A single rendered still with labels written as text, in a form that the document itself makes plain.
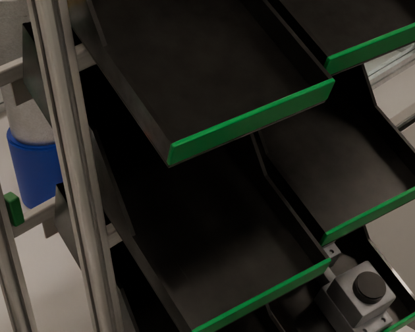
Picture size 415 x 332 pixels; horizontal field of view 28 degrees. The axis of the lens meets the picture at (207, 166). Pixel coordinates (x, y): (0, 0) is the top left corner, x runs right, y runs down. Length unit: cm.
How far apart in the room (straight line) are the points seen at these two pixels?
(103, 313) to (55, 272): 78
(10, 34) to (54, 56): 87
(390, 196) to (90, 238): 27
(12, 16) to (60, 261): 43
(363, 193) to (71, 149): 28
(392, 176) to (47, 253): 88
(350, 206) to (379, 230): 127
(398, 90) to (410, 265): 51
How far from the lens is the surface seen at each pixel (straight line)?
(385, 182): 76
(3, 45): 146
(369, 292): 79
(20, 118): 152
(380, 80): 196
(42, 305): 142
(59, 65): 57
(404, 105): 188
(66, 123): 59
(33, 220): 85
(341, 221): 72
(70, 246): 81
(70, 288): 144
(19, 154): 156
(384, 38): 63
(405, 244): 215
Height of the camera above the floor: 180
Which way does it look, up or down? 34 degrees down
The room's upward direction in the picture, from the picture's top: 5 degrees counter-clockwise
